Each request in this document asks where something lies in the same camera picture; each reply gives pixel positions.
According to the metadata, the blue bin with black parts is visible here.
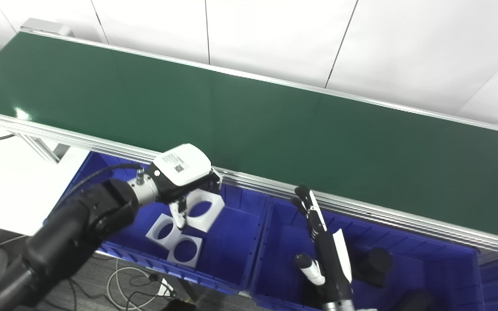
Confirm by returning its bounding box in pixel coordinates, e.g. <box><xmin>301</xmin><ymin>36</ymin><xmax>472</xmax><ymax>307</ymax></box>
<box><xmin>249</xmin><ymin>197</ymin><xmax>487</xmax><ymax>311</ymax></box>

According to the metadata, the aluminium conveyor leg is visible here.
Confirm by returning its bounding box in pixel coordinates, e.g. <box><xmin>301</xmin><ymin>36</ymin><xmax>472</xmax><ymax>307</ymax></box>
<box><xmin>13</xmin><ymin>133</ymin><xmax>70</xmax><ymax>164</ymax></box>

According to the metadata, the white looped floor cable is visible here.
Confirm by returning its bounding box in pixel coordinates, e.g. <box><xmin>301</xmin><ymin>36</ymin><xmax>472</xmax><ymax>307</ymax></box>
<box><xmin>106</xmin><ymin>266</ymin><xmax>176</xmax><ymax>311</ymax></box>

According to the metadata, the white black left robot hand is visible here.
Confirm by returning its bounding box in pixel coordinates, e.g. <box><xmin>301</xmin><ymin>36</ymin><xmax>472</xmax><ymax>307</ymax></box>
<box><xmin>150</xmin><ymin>143</ymin><xmax>223</xmax><ymax>229</ymax></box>

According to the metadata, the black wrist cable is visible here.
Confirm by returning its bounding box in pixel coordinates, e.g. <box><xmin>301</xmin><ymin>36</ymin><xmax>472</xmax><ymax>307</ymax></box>
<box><xmin>44</xmin><ymin>163</ymin><xmax>146</xmax><ymax>225</ymax></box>

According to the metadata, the green conveyor belt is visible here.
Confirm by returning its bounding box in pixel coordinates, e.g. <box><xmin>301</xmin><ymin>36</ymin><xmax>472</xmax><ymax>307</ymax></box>
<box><xmin>0</xmin><ymin>28</ymin><xmax>498</xmax><ymax>262</ymax></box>
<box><xmin>0</xmin><ymin>31</ymin><xmax>498</xmax><ymax>242</ymax></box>

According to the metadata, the grey conveyor end housing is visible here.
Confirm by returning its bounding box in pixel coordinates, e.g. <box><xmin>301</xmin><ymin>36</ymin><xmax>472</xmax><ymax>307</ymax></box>
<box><xmin>20</xmin><ymin>18</ymin><xmax>73</xmax><ymax>37</ymax></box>

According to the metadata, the black cylinder part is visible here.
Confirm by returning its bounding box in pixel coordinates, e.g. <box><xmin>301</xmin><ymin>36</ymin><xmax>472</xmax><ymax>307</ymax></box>
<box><xmin>353</xmin><ymin>248</ymin><xmax>393</xmax><ymax>288</ymax></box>

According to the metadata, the black floor cable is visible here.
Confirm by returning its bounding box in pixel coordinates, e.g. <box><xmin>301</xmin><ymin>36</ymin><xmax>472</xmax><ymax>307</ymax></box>
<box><xmin>57</xmin><ymin>276</ymin><xmax>167</xmax><ymax>311</ymax></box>

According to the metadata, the blue bin with white parts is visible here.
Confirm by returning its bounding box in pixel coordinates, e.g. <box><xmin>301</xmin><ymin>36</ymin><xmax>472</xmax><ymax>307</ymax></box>
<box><xmin>44</xmin><ymin>151</ymin><xmax>271</xmax><ymax>295</ymax></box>

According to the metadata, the white square part with hole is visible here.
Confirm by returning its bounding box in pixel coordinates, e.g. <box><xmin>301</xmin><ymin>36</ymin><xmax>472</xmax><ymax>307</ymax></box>
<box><xmin>146</xmin><ymin>213</ymin><xmax>183</xmax><ymax>250</ymax></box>
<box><xmin>180</xmin><ymin>188</ymin><xmax>225</xmax><ymax>233</ymax></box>
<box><xmin>167</xmin><ymin>233</ymin><xmax>203</xmax><ymax>269</ymax></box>

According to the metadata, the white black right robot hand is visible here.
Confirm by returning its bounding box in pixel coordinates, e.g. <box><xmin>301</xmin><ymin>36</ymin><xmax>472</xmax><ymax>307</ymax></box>
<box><xmin>291</xmin><ymin>185</ymin><xmax>355</xmax><ymax>303</ymax></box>

